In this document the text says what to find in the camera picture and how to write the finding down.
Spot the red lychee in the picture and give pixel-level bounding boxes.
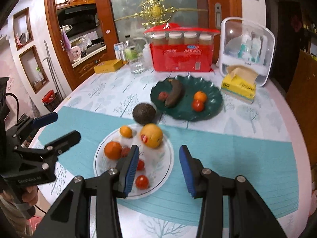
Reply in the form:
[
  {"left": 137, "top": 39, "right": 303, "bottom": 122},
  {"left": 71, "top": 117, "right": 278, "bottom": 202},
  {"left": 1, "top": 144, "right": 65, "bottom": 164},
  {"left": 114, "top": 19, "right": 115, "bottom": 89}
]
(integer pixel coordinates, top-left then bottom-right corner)
[
  {"left": 158, "top": 91, "right": 169, "bottom": 102},
  {"left": 121, "top": 146, "right": 131, "bottom": 158}
]

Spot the small yellow kumquat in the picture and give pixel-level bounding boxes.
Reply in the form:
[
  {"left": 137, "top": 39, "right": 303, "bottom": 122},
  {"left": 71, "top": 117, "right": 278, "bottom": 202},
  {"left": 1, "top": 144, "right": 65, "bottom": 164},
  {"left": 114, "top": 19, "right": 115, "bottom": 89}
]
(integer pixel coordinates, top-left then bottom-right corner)
[{"left": 119, "top": 126, "right": 133, "bottom": 139}]

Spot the red cherry tomato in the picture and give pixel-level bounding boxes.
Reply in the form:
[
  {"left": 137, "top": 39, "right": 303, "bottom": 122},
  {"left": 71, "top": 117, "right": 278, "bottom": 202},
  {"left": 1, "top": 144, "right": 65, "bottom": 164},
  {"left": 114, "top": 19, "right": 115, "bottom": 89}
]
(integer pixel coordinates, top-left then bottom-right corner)
[
  {"left": 137, "top": 160, "right": 145, "bottom": 171},
  {"left": 192, "top": 100, "right": 205, "bottom": 112},
  {"left": 135, "top": 175, "right": 149, "bottom": 190}
]

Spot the dark brown avocado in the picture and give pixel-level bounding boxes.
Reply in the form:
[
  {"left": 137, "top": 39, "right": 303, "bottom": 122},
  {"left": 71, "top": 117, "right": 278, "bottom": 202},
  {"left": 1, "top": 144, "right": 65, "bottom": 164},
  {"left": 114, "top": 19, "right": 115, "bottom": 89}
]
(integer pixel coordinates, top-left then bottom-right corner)
[{"left": 132, "top": 103, "right": 156, "bottom": 125}]

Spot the large yellow orange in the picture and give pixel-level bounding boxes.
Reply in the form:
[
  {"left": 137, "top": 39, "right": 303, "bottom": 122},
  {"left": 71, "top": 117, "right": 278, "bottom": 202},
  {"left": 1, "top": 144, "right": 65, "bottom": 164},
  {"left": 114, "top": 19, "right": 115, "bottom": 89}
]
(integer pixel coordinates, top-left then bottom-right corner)
[{"left": 140, "top": 124, "right": 163, "bottom": 149}]

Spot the small orange mandarin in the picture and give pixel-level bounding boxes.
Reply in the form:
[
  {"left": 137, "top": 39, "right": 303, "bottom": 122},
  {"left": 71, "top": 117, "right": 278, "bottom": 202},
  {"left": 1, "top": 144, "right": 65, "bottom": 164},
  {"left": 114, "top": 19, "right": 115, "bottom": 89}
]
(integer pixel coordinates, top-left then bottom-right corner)
[{"left": 193, "top": 91, "right": 207, "bottom": 103}]

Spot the overripe brown banana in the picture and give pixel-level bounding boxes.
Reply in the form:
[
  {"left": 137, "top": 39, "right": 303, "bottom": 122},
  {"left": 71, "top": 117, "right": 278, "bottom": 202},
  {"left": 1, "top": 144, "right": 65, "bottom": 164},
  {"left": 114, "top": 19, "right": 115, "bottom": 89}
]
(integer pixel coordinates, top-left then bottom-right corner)
[{"left": 164, "top": 79, "right": 183, "bottom": 108}]

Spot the person's left hand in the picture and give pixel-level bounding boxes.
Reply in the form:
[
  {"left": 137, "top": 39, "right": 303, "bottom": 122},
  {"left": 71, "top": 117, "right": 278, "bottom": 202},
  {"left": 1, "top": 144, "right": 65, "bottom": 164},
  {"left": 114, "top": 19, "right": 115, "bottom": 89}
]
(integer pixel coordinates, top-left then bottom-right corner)
[{"left": 21, "top": 186, "right": 39, "bottom": 206}]

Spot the red plastic basin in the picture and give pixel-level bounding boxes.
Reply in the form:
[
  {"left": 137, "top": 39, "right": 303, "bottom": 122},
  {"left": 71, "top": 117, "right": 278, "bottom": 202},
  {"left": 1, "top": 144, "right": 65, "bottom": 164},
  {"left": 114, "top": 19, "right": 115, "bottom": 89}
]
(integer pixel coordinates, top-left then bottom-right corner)
[{"left": 41, "top": 89, "right": 55, "bottom": 104}]

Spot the tree pattern tablecloth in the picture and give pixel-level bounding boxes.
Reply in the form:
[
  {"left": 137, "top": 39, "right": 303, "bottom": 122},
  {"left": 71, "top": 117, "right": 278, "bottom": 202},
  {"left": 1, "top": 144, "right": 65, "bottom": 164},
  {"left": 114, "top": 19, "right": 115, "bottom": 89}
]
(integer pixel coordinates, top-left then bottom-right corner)
[{"left": 32, "top": 67, "right": 312, "bottom": 237}]

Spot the pink appliance on counter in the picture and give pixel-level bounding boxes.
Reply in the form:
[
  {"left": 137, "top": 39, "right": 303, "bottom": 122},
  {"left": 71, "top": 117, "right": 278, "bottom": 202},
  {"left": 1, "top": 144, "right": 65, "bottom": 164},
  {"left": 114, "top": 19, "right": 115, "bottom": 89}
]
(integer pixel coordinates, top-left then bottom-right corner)
[{"left": 68, "top": 46, "right": 82, "bottom": 63}]

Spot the yellow flat box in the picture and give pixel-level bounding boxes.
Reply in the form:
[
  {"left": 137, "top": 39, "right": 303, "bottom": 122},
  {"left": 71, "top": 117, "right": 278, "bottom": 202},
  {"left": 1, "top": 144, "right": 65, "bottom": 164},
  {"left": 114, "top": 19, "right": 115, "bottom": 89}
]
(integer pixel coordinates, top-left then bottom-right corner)
[{"left": 94, "top": 60, "right": 123, "bottom": 74}]

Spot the white floral round plate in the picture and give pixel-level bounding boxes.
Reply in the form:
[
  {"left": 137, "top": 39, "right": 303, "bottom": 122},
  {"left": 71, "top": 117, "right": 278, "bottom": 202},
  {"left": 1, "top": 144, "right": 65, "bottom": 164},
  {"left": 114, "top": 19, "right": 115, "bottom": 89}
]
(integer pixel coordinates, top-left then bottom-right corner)
[{"left": 93, "top": 124, "right": 174, "bottom": 199}]

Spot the clear ribbed glass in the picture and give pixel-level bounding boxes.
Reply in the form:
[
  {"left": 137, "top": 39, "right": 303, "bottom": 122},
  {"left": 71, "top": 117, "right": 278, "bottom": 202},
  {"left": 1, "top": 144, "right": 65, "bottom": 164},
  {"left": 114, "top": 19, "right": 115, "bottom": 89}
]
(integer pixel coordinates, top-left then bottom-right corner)
[{"left": 128, "top": 56, "right": 146, "bottom": 74}]

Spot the small white carton box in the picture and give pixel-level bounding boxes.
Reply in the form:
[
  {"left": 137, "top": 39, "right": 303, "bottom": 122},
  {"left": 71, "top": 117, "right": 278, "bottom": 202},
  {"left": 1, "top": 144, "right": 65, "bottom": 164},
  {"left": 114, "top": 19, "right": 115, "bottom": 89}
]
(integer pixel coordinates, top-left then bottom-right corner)
[{"left": 114, "top": 42, "right": 124, "bottom": 60}]

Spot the green label glass bottle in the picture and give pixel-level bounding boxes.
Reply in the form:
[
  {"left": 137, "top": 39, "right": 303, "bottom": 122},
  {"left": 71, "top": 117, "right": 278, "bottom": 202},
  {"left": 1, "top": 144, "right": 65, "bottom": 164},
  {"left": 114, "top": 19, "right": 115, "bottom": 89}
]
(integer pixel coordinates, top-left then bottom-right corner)
[{"left": 124, "top": 35, "right": 137, "bottom": 61}]

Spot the dark green scalloped plate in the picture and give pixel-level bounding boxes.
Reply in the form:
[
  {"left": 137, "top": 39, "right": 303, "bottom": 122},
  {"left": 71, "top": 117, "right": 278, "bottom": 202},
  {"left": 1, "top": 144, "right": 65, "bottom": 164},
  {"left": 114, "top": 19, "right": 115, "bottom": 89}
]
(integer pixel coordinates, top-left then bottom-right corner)
[{"left": 150, "top": 75, "right": 223, "bottom": 121}]

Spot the yellow tissue pack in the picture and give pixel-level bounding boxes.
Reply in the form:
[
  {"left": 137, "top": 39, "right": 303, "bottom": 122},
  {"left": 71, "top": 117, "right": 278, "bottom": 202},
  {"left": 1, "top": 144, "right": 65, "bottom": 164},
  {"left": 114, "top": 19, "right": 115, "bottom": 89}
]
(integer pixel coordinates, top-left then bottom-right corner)
[{"left": 221, "top": 65, "right": 258, "bottom": 104}]

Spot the white squeeze bottle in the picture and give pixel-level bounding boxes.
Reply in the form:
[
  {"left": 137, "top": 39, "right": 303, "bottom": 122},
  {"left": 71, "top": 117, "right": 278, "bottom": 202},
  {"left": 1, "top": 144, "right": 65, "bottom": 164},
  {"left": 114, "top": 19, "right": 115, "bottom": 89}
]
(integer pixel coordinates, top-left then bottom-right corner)
[{"left": 133, "top": 37, "right": 153, "bottom": 69}]

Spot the red paper cup package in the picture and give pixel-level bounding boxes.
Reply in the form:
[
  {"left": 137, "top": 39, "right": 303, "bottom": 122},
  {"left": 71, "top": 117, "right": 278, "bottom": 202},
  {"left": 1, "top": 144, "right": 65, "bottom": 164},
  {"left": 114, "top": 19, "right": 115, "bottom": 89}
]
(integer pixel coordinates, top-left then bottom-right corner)
[{"left": 144, "top": 23, "right": 220, "bottom": 73}]

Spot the white cosmetics storage box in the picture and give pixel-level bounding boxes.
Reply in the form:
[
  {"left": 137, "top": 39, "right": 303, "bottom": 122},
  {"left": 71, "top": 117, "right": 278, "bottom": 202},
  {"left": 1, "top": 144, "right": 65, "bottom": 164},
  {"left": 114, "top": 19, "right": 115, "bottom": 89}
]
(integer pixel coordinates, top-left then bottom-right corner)
[{"left": 218, "top": 17, "right": 275, "bottom": 86}]

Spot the black cable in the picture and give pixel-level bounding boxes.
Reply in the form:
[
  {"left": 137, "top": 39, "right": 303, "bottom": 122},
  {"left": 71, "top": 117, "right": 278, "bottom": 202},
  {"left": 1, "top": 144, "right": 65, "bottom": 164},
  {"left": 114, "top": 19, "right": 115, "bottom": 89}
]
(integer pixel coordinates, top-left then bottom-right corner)
[{"left": 5, "top": 92, "right": 20, "bottom": 123}]

